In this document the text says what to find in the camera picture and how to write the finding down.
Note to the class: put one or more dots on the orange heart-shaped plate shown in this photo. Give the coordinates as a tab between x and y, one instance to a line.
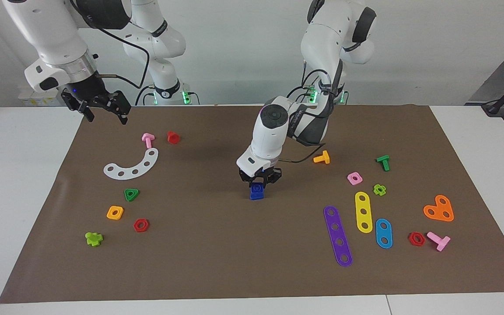
436	209

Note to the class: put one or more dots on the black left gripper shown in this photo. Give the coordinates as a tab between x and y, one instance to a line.
260	174

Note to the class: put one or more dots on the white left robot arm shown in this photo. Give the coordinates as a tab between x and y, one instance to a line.
322	39

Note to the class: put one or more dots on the orange plastic screw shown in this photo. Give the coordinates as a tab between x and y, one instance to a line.
322	159

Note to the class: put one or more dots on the red plastic screw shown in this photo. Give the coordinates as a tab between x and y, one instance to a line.
173	138

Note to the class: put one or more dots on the pink square plastic nut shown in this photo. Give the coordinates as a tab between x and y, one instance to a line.
351	179

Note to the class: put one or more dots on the red hexagonal plastic nut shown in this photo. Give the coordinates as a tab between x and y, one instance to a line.
411	239
136	225

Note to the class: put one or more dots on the green triangular plastic nut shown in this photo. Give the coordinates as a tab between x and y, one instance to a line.
127	196

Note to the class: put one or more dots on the grey slanted panel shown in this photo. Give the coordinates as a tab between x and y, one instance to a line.
503	70

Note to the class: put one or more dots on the light green cross screw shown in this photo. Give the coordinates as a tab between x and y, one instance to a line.
93	239

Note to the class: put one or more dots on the pink plastic screw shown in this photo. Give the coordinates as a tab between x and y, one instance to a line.
439	241
148	139

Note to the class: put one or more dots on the brown table mat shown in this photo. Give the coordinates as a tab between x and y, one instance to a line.
252	245

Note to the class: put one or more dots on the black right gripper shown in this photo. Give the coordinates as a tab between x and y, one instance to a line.
90	94

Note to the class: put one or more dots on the blue square plastic nut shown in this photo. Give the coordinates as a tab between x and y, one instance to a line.
254	188

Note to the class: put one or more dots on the dark green plastic screw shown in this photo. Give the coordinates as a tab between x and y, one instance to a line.
384	162

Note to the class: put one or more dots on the purple four-hole plate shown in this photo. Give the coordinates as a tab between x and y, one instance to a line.
337	234

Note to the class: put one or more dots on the white boxes stack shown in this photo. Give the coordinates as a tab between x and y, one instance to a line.
26	101

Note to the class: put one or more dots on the yellow three-hole plate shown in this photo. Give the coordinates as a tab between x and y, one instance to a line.
363	204

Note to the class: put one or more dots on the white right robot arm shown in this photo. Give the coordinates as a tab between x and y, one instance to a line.
53	35

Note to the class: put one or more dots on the light green cross nut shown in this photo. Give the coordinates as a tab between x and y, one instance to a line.
376	192

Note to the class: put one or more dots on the white curved five-hole plate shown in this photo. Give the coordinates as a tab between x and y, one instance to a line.
127	173

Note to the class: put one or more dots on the blue plastic screw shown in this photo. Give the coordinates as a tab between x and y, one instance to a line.
256	196

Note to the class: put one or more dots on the orange square plastic nut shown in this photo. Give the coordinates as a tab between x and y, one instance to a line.
110	213

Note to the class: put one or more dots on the blue two-hole plate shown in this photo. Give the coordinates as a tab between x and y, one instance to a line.
383	235

